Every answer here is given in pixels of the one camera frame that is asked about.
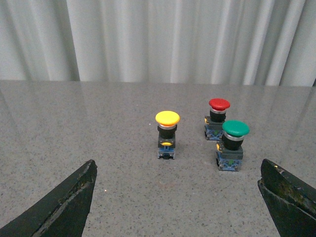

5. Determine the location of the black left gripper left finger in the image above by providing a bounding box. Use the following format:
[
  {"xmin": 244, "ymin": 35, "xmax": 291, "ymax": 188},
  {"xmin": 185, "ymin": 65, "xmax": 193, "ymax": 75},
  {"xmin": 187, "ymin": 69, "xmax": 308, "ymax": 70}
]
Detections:
[{"xmin": 0, "ymin": 160, "xmax": 97, "ymax": 237}]

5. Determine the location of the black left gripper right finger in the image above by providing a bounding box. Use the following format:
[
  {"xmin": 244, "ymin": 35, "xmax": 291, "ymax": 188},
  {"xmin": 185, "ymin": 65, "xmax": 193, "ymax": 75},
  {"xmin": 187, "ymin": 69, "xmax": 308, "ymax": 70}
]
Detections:
[{"xmin": 258, "ymin": 158, "xmax": 316, "ymax": 237}]

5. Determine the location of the yellow mushroom push button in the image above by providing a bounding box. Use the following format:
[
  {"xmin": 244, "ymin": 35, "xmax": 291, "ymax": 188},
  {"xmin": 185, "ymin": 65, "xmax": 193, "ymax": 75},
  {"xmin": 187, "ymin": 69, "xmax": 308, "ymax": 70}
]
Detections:
[{"xmin": 155, "ymin": 111, "xmax": 180, "ymax": 159}]

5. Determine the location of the green mushroom push button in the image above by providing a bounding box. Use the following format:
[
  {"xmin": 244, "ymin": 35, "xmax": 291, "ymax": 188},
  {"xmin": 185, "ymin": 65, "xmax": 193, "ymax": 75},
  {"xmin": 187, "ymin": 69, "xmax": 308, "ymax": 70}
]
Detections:
[{"xmin": 216, "ymin": 120, "xmax": 250, "ymax": 171}]

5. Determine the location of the red mushroom push button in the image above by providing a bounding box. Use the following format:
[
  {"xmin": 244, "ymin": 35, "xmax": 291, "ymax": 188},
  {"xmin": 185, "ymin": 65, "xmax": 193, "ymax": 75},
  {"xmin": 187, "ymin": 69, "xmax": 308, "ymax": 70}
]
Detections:
[{"xmin": 204, "ymin": 98, "xmax": 230, "ymax": 141}]

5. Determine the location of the white pleated curtain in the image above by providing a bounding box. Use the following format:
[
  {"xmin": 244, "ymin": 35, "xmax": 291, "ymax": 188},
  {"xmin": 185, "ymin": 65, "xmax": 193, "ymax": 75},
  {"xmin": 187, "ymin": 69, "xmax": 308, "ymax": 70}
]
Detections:
[{"xmin": 0, "ymin": 0, "xmax": 316, "ymax": 86}]

